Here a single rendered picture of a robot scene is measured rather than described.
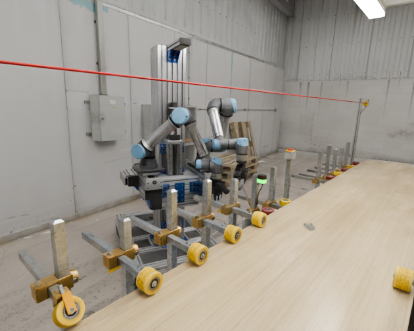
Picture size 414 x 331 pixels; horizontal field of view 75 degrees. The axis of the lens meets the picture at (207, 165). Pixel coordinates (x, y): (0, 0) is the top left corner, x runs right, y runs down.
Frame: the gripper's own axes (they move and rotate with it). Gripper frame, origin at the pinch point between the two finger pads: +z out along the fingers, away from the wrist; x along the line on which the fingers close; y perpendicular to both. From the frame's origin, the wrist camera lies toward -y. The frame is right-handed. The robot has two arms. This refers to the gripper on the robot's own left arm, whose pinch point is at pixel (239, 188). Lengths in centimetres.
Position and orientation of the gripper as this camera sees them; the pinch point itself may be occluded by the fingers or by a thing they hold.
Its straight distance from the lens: 191.5
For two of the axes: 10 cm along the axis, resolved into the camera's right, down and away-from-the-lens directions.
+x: -9.3, -1.1, 3.5
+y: 3.6, -2.0, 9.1
